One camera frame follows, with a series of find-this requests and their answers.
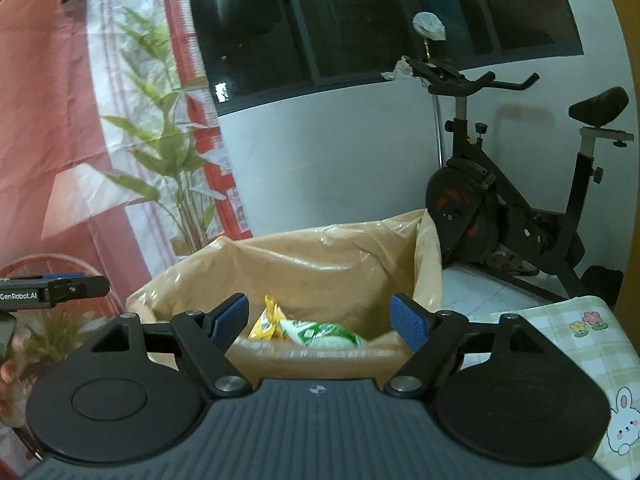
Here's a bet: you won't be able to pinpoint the dark window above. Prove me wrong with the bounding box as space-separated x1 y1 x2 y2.
185 0 585 106

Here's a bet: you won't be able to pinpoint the checked tablecloth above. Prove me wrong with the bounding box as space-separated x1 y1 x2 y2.
470 294 640 480

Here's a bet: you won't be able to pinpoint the brown sandals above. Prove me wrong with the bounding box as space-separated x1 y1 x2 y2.
487 250 541 277

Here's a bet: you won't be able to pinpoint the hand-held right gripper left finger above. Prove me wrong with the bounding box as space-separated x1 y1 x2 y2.
87 294 251 398

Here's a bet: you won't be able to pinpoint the yellow snack packet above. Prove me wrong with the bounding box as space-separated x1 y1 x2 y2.
248 294 288 341

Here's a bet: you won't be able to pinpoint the green white snack packet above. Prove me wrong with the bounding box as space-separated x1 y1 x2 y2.
277 319 368 350

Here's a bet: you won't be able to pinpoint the cardboard box with plastic liner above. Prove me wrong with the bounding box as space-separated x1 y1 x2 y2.
125 208 443 386

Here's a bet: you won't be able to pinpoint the black exercise bike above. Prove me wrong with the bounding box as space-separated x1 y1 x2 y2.
406 56 630 306

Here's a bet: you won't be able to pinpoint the white crumpled cloth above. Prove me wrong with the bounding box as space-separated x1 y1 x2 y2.
381 57 416 81

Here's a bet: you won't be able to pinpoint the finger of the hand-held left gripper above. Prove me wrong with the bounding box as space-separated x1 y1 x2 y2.
42 273 110 306

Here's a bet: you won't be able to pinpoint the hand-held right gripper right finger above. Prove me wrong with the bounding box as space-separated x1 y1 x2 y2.
382 294 556 401

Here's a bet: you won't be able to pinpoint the metal pole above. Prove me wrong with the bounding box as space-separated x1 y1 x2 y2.
425 37 443 171

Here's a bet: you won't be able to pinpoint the white plastic bag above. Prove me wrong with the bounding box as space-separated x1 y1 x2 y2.
412 11 447 41

